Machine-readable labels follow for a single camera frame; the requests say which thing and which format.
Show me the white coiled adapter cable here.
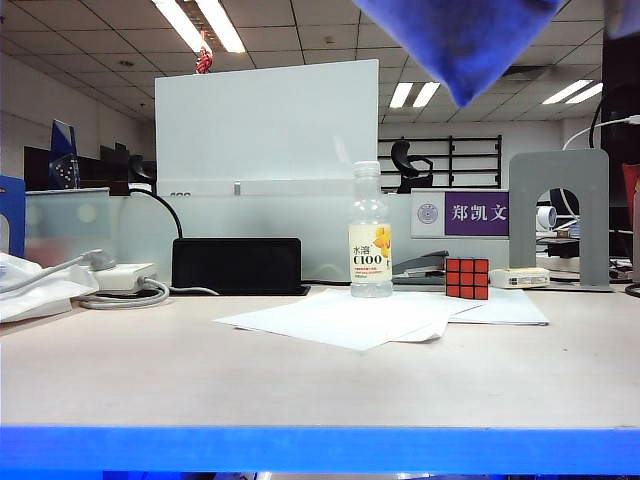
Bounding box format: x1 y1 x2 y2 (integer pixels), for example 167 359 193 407
74 276 221 311

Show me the white power adapter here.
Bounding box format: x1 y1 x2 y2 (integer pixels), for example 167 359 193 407
93 262 159 292

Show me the thick black curved cable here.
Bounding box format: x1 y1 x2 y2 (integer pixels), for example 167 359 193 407
128 183 184 240

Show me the frosted glass desk partition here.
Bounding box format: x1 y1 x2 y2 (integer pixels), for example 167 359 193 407
24 187 511 284

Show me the red pennant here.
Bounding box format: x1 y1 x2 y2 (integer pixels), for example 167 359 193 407
621 163 640 236

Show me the black Rubik's cube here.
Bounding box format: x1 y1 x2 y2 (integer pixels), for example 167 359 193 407
444 257 491 301

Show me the red hanging ornament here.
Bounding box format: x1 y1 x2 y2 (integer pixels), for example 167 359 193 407
194 30 214 75

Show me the blue crystal trophy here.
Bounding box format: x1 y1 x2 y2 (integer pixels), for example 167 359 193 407
48 119 81 190

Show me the tall black cabinet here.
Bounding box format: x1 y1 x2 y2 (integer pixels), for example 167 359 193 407
601 29 640 251

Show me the black office chair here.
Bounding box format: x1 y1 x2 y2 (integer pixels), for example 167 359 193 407
390 140 435 195

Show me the grey metal bookend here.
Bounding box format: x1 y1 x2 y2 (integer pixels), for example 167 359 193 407
508 149 614 292

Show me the white board panel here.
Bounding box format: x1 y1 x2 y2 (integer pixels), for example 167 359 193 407
153 58 380 199

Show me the ceiling air vent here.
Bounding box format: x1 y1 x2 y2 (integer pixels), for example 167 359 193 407
504 64 551 84

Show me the purple and white name plate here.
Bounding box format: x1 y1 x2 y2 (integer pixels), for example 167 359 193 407
410 191 511 239

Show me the white cable with grey plug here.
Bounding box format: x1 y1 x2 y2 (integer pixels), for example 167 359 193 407
0 248 117 296

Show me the clear C100 drink bottle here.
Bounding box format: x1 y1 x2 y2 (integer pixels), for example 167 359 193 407
348 160 395 299

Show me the small white charger box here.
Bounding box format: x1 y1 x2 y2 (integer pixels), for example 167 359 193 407
488 267 551 290

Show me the grey stapler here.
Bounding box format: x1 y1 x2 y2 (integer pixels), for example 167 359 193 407
391 250 450 286

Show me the long ceiling light panel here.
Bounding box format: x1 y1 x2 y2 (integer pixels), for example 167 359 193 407
566 83 604 105
412 82 442 109
194 0 246 54
542 79 594 106
150 0 212 54
388 82 414 110

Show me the black wall rack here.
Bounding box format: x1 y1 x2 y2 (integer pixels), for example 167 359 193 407
378 134 504 191

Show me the black rectangular box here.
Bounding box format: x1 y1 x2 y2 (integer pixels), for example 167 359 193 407
171 237 311 296

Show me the beige canvas tote bag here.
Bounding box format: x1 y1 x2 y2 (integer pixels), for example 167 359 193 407
349 0 640 109

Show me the thin black cable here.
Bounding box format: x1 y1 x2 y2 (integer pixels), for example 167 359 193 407
588 92 609 151

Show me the small white desk fan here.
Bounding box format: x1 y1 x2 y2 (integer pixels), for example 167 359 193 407
536 205 559 232

